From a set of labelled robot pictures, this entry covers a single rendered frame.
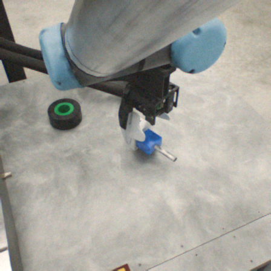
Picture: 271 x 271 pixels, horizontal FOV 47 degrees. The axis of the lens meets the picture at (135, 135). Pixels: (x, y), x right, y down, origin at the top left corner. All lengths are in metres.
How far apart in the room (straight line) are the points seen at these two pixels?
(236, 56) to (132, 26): 2.44
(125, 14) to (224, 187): 0.55
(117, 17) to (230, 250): 0.51
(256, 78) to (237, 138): 1.64
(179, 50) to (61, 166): 0.42
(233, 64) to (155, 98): 1.96
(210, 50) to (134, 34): 0.23
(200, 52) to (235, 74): 2.02
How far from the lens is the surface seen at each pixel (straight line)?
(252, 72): 2.47
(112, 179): 0.68
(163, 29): 0.17
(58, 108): 0.80
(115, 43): 0.22
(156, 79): 0.55
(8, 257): 0.53
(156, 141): 0.69
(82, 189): 0.67
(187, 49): 0.39
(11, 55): 0.89
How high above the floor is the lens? 1.35
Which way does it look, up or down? 47 degrees down
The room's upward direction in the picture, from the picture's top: straight up
